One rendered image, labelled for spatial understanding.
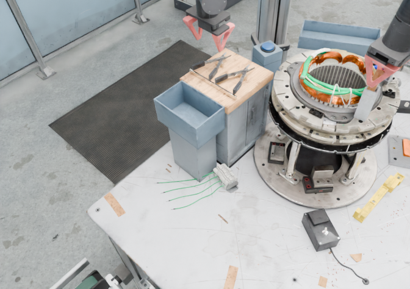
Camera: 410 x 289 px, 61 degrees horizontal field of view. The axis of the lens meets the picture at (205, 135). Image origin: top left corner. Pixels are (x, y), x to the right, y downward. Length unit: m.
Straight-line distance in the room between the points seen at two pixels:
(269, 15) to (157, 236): 0.84
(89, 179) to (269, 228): 1.40
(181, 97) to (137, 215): 0.38
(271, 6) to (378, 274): 0.90
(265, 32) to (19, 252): 1.63
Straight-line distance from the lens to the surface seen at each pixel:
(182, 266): 1.01
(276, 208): 1.09
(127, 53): 3.08
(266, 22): 1.35
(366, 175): 1.20
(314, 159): 1.21
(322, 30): 1.32
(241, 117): 1.04
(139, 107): 2.52
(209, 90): 0.99
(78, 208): 2.14
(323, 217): 1.03
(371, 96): 0.87
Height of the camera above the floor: 1.72
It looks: 49 degrees down
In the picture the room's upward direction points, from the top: 4 degrees counter-clockwise
